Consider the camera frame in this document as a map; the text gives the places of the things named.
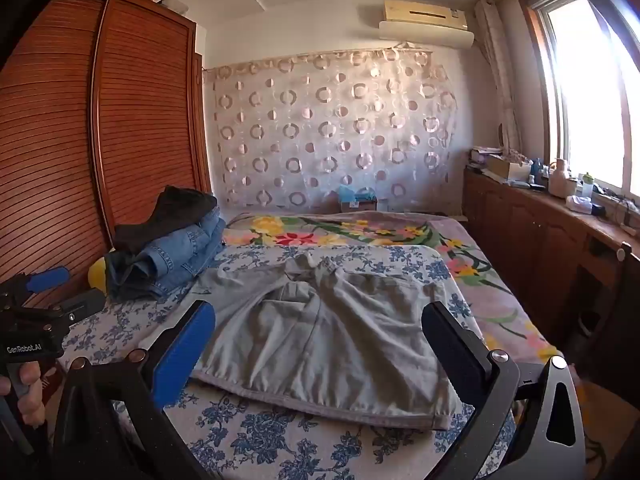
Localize dark chair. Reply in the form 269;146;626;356
572;241;633;356

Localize beige window curtain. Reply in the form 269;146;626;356
472;0;523;153

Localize blue floral bed sheet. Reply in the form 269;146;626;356
55;244;518;480

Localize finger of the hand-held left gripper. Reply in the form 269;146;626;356
51;289;107;324
25;266;71;293

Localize grey-green pants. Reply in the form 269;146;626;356
137;252;471;431

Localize pile of papers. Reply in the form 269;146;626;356
470;146;503;166

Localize window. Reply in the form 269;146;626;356
520;0;640;201

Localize folded blue denim jeans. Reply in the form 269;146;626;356
105;209;227;302

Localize white jug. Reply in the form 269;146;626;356
547;158;576;198

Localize pink floral blanket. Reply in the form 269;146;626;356
220;211;563;366

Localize wooden slatted wardrobe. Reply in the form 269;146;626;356
0;0;213;311

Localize yellow round object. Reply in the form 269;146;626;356
87;257;108;295

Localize person's left hand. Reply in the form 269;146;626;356
0;362;44;428

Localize circle-patterned sheer curtain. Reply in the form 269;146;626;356
202;47;458;213

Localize white air conditioner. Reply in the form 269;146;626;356
378;0;475;50

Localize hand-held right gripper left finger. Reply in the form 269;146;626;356
52;300;217;480

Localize wooden low cabinet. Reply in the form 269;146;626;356
462;167;640;361

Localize folded dark grey pants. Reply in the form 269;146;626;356
114;185;219;256

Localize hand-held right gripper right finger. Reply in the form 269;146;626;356
421;301;586;480

